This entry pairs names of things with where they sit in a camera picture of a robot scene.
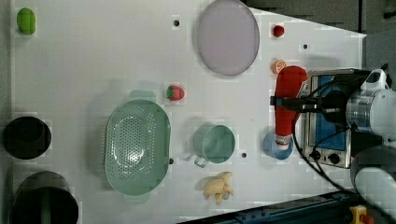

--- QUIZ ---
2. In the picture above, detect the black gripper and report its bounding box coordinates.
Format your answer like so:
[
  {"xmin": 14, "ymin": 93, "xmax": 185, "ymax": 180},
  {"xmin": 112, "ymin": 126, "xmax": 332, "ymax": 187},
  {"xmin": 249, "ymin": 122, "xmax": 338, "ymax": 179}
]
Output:
[{"xmin": 270, "ymin": 96, "xmax": 322, "ymax": 113}]

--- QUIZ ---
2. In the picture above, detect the red ketchup bottle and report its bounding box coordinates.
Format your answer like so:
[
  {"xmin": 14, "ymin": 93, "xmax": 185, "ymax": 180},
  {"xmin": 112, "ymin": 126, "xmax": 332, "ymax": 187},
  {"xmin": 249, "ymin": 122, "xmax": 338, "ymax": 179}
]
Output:
[{"xmin": 275, "ymin": 65, "xmax": 308, "ymax": 150}]

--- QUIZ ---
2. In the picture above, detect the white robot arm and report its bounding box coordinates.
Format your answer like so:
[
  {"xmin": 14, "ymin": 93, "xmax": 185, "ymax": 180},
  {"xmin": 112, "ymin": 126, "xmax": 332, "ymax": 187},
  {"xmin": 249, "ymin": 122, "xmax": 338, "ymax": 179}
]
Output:
[{"xmin": 271, "ymin": 65, "xmax": 395, "ymax": 217}]

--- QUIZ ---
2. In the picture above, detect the toy strawberry near strainer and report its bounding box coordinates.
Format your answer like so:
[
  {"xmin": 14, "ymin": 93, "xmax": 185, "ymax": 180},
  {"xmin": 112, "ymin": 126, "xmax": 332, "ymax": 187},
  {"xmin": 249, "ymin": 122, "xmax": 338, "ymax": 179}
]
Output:
[{"xmin": 166, "ymin": 85, "xmax": 185, "ymax": 101}]

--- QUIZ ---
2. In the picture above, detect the green plastic strainer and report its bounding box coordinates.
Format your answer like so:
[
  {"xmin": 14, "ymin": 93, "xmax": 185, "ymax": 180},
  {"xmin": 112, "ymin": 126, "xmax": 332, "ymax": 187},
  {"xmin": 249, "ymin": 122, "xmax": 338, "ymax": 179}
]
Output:
[{"xmin": 104, "ymin": 90, "xmax": 171, "ymax": 205}]

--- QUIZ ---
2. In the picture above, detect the toy orange half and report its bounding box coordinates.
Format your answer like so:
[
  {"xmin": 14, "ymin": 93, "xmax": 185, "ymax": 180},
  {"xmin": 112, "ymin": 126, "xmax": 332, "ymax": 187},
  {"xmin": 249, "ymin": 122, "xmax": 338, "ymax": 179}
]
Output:
[{"xmin": 272, "ymin": 60, "xmax": 287, "ymax": 75}]

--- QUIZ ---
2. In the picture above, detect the blue bowl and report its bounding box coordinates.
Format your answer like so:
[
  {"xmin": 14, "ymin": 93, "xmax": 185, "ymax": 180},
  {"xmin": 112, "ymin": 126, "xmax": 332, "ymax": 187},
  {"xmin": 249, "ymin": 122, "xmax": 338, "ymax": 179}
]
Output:
[{"xmin": 262, "ymin": 133, "xmax": 293, "ymax": 160}]

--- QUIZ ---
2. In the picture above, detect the toy strawberry far corner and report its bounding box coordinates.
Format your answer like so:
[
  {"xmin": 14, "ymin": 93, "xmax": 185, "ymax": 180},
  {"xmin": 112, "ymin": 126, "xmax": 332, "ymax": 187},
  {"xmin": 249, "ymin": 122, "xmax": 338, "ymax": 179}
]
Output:
[{"xmin": 273, "ymin": 25, "xmax": 285, "ymax": 37}]

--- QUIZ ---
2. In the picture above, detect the green mug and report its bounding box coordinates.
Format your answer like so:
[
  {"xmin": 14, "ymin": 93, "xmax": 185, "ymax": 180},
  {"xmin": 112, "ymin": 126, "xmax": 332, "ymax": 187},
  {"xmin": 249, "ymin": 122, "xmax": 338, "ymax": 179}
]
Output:
[{"xmin": 193, "ymin": 124, "xmax": 235, "ymax": 168}]

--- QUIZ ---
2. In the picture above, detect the lavender round plate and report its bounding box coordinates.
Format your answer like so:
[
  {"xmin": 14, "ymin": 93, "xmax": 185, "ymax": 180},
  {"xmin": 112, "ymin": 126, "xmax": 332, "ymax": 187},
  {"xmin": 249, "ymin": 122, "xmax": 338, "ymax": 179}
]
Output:
[{"xmin": 197, "ymin": 0, "xmax": 260, "ymax": 76}]

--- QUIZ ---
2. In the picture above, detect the toy peeled banana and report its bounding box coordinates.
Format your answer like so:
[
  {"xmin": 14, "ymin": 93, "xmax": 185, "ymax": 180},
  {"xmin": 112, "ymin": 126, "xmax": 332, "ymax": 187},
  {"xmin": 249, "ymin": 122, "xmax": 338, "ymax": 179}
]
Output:
[{"xmin": 203, "ymin": 172, "xmax": 234, "ymax": 204}]

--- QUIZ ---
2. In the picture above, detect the green utensil in container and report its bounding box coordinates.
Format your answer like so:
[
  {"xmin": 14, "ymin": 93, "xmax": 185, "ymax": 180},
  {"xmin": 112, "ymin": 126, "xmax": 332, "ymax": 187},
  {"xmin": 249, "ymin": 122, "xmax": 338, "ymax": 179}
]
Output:
[{"xmin": 40, "ymin": 190, "xmax": 51, "ymax": 224}]

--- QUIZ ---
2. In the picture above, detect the small black cylinder container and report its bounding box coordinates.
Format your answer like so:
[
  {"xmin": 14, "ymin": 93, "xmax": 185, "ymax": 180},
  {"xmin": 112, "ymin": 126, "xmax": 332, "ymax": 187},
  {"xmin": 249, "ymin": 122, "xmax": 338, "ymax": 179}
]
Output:
[{"xmin": 2, "ymin": 117, "xmax": 52, "ymax": 160}]

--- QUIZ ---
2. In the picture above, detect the green toy object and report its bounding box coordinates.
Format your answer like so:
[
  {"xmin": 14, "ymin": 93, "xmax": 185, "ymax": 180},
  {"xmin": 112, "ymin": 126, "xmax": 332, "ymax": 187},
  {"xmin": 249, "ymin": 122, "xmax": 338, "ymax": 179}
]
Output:
[{"xmin": 17, "ymin": 7, "xmax": 36, "ymax": 35}]

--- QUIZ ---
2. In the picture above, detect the large black cylinder container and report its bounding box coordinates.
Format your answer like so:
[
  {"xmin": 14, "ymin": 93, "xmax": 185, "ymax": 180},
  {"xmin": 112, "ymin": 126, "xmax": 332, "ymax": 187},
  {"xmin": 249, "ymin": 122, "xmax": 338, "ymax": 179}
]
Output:
[{"xmin": 9, "ymin": 171, "xmax": 79, "ymax": 224}]

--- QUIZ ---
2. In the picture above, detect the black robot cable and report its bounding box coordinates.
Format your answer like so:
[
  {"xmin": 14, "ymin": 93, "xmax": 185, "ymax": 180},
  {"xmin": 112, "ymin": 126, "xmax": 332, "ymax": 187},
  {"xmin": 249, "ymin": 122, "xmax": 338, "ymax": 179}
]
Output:
[{"xmin": 290, "ymin": 74, "xmax": 396, "ymax": 218}]

